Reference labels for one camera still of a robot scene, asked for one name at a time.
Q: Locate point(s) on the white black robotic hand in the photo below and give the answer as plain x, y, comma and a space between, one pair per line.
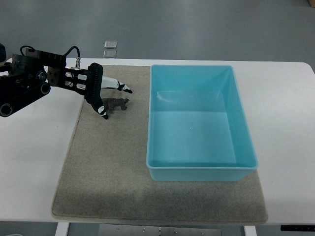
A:
106, 83

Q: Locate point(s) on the brown toy hippo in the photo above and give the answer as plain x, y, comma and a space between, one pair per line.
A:
111, 103

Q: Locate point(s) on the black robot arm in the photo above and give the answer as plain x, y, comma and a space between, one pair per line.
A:
31, 75

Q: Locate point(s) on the light blue plastic box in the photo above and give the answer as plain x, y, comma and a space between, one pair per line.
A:
197, 126

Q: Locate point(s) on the person in blue jeans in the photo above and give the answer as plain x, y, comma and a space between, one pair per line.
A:
2, 53

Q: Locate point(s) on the grey felt mat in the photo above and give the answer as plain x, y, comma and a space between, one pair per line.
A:
105, 175

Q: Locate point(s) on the grey metal table base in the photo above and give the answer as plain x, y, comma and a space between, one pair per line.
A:
126, 230

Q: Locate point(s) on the black table control panel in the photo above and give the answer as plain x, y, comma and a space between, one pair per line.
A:
298, 228

